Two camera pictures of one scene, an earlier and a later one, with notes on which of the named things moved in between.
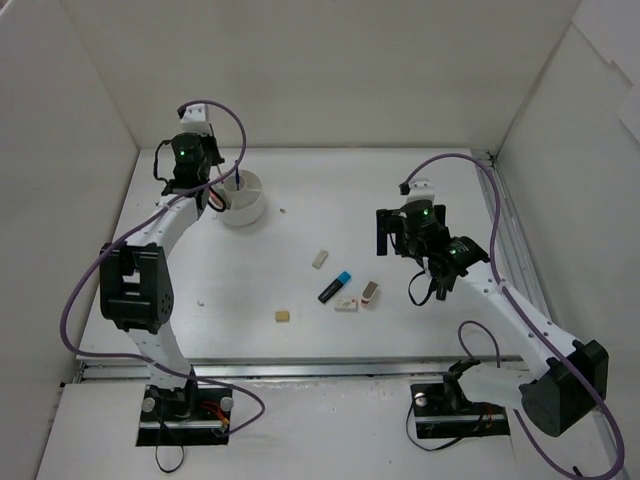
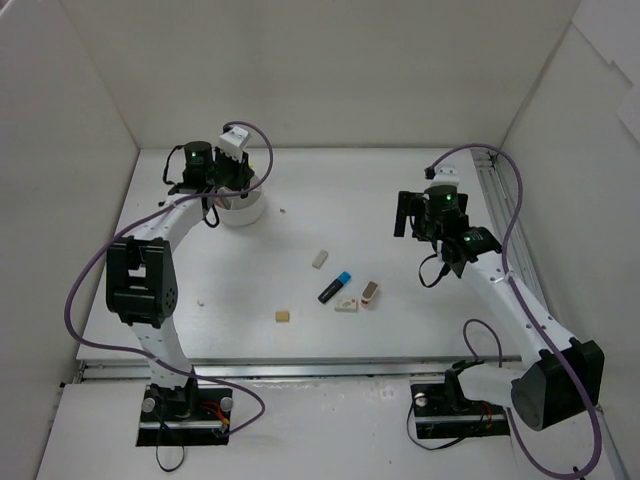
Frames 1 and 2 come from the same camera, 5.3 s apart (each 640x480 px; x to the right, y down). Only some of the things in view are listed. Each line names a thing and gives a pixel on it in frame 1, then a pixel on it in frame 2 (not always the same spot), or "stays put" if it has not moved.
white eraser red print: (349, 304) stays put
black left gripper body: (214, 152) to (233, 173)
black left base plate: (185, 416) stays put
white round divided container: (243, 194) stays put
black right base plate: (437, 417) stays put
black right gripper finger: (382, 231) to (405, 207)
